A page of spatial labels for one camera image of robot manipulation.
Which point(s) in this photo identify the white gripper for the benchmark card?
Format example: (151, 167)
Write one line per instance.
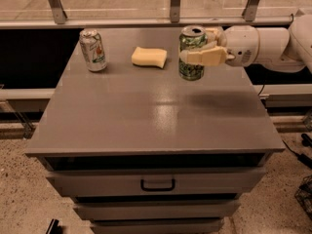
(241, 45)

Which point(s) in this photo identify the green soda can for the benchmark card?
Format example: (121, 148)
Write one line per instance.
(191, 37)

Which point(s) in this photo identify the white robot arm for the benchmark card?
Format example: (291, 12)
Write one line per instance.
(278, 49)

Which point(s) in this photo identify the white soda can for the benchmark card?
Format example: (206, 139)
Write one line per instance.
(92, 49)

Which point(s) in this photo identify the yellow sponge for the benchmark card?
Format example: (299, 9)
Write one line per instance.
(149, 57)

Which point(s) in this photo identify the grey drawer cabinet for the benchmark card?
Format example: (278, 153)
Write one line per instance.
(103, 132)

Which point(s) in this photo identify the black object on floor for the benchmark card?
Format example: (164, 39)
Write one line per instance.
(54, 227)

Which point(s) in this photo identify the right metal bracket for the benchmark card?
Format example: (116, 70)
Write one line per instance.
(250, 10)

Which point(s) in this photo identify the metal bracket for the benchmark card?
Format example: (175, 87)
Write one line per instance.
(250, 10)
(58, 12)
(174, 11)

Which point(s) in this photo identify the metal window rail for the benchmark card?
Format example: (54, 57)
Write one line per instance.
(123, 23)

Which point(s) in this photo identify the middle metal bracket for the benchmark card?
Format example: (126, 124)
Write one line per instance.
(174, 11)

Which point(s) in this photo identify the black drawer handle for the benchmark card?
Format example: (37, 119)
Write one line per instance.
(158, 185)

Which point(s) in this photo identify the left metal bracket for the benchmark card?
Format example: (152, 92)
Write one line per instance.
(58, 12)

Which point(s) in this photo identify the black wire basket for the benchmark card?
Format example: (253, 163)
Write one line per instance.
(303, 195)

